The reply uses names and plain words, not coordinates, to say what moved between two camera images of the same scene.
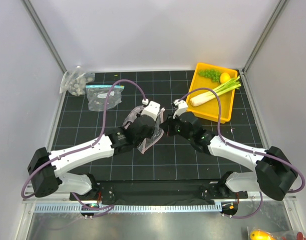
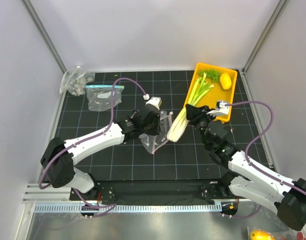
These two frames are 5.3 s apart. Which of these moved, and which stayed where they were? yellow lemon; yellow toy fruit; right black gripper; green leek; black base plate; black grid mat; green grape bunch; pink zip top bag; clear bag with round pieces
Moved: pink zip top bag; right black gripper; green leek
Stayed: yellow lemon; black base plate; clear bag with round pieces; black grid mat; green grape bunch; yellow toy fruit
